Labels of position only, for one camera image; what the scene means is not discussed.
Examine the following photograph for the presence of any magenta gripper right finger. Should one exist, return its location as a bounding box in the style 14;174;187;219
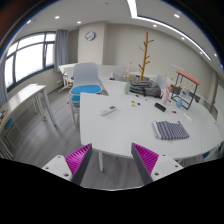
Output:
130;142;184;186

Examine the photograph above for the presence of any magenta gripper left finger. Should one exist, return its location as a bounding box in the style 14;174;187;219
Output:
42;143;93;186

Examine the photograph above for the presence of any grey striped folded towel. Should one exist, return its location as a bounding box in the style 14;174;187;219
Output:
151;121;189;140

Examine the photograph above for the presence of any black cylindrical speaker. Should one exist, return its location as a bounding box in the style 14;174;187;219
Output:
154;103;166;112

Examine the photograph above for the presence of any white remote control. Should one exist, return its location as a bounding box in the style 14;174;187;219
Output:
99;106;117;116

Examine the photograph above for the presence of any pink bottle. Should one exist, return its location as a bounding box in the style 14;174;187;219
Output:
161;91;169;105

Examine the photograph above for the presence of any light blue cup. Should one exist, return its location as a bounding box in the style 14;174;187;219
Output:
176;98;182;108

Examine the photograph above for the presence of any grey backpack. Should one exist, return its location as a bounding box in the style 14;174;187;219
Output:
130;80;161;98

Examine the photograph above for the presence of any pale green vase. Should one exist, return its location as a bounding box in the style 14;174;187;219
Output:
124;81;131;95

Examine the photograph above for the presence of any white side desk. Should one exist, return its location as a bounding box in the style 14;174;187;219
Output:
0;84;56;134

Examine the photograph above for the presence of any white chair with blue seat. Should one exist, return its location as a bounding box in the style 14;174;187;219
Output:
69;62;102;129

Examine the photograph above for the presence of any black rack with orange top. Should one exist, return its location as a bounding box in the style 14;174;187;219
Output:
171;71;200;109

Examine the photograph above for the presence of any yellow wooden coat stand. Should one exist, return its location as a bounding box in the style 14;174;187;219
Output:
138;31;154;81

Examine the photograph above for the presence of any white back table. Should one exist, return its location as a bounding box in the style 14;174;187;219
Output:
59;64;75;91

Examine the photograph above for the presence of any grey curtain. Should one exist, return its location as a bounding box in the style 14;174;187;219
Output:
54;30;68;72

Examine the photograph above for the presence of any large window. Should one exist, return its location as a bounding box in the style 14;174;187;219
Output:
4;31;56;90

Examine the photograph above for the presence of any round wall clock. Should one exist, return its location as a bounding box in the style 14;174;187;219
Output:
85;31;96;41

